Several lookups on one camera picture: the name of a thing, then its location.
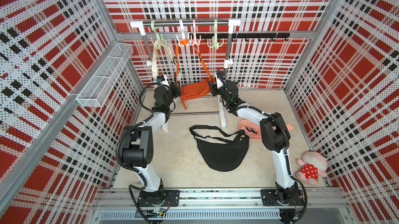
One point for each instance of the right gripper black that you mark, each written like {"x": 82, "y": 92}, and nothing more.
{"x": 213, "y": 87}

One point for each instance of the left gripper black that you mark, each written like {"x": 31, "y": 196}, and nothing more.
{"x": 174, "y": 89}

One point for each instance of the orange fanny pack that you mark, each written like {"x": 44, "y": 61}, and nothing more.
{"x": 196, "y": 90}

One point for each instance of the pink fanny pack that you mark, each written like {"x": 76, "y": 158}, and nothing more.
{"x": 252, "y": 130}

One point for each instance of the black fanny pack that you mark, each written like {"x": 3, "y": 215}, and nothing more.
{"x": 221, "y": 154}

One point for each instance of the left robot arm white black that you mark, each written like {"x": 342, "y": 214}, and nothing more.
{"x": 135, "y": 149}

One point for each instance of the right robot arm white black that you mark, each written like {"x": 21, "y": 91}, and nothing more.
{"x": 274, "y": 135}

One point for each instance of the light green hook right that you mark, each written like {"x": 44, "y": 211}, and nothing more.
{"x": 215, "y": 43}

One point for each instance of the light green hook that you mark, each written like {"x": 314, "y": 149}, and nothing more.
{"x": 215, "y": 43}
{"x": 158, "y": 37}

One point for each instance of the light green hook left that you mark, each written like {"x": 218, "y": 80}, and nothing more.
{"x": 158, "y": 37}

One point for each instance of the pink hook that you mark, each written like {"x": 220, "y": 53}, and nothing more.
{"x": 194, "y": 41}

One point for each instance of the white hook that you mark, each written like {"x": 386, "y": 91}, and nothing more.
{"x": 182, "y": 38}

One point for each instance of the cream fanny pack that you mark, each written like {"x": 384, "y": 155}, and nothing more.
{"x": 156, "y": 60}

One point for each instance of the garment rack steel white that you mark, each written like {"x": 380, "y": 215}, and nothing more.
{"x": 190, "y": 75}

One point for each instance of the pink plush toy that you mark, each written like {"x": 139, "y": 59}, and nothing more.
{"x": 313, "y": 165}

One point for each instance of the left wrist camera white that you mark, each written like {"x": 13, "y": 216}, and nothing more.
{"x": 162, "y": 79}

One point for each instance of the black wall hook rail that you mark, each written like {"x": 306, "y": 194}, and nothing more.
{"x": 241, "y": 35}

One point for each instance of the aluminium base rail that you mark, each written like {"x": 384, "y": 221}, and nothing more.
{"x": 221, "y": 205}

